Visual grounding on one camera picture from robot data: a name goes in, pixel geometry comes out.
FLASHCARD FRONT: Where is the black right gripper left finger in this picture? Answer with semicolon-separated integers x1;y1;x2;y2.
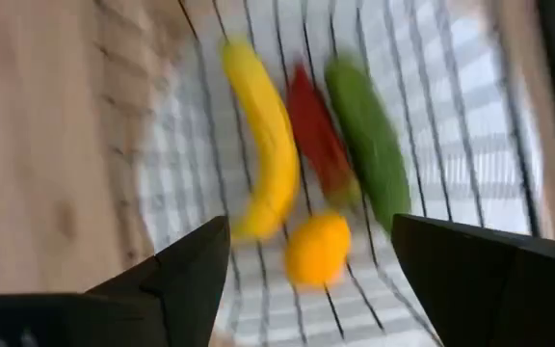
87;215;232;347

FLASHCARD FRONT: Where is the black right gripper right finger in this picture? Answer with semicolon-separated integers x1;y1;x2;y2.
391;214;555;347

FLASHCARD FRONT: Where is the orange-yellow round fruit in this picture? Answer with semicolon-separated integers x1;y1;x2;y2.
283;210;354;290

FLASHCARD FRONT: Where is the yellow banana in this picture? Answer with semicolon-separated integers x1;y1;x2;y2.
220;38;302;242

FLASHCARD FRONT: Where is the green cucumber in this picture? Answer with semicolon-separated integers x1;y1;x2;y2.
324;53;412;235

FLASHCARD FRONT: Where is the red chili pepper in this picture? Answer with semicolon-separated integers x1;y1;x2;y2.
284;62;361;211

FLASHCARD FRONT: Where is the white round woven placemat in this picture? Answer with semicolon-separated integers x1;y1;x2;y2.
135;0;548;347

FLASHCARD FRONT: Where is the black wire basket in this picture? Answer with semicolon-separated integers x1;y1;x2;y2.
92;0;555;347

